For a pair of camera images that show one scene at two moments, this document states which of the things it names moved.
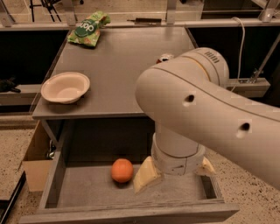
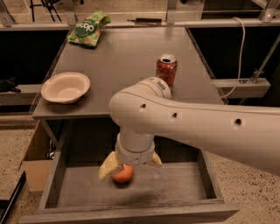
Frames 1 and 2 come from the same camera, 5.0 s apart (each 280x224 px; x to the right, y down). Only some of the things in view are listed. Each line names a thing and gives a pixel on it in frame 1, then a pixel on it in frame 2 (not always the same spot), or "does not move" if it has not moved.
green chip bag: (88, 31) does not move
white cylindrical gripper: (178, 164) → (135, 158)
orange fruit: (122, 170) does not move
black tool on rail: (145, 20) does not move
